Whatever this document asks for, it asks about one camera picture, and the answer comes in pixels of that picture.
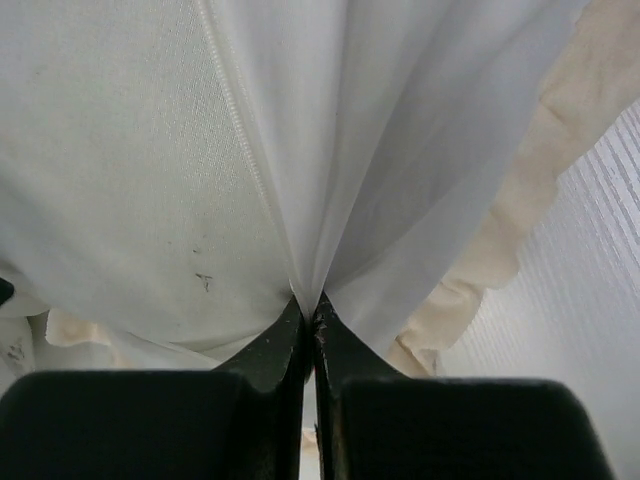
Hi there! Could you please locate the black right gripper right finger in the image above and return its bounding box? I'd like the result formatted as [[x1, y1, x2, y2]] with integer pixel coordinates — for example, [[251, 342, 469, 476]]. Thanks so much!
[[313, 297, 613, 480]]

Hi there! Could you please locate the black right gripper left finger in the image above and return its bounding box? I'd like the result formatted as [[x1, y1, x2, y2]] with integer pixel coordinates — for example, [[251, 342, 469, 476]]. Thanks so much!
[[1, 301, 306, 479]]

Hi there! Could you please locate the white pillow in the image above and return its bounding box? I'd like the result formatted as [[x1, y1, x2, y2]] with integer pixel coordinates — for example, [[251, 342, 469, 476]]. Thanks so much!
[[1, 1, 291, 368]]

